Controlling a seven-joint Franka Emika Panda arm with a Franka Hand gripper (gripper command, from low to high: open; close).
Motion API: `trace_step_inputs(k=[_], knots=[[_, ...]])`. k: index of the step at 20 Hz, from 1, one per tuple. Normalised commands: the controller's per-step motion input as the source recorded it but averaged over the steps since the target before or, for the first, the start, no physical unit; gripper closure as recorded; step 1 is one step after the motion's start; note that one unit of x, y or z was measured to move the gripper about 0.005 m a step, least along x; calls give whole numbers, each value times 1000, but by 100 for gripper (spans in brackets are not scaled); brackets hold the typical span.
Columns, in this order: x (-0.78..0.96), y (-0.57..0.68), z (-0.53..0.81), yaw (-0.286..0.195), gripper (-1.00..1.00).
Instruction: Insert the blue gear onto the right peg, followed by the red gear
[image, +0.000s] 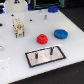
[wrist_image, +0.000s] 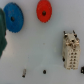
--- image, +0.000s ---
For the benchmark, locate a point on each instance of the red gear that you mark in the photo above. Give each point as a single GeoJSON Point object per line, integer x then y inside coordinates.
{"type": "Point", "coordinates": [42, 39]}

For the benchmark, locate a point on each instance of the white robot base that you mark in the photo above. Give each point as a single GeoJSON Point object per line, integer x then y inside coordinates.
{"type": "Point", "coordinates": [15, 6]}

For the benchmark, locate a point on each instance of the right metal peg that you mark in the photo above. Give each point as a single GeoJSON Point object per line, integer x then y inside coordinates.
{"type": "Point", "coordinates": [51, 51]}

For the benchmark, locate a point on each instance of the small blue gear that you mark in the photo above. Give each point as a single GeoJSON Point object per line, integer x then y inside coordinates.
{"type": "Point", "coordinates": [52, 9]}

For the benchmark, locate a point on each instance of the beige connector block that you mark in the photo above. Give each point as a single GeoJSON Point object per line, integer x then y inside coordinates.
{"type": "Point", "coordinates": [18, 26]}

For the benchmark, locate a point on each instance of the metal peg base plate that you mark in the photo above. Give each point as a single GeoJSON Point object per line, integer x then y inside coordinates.
{"type": "Point", "coordinates": [44, 56]}

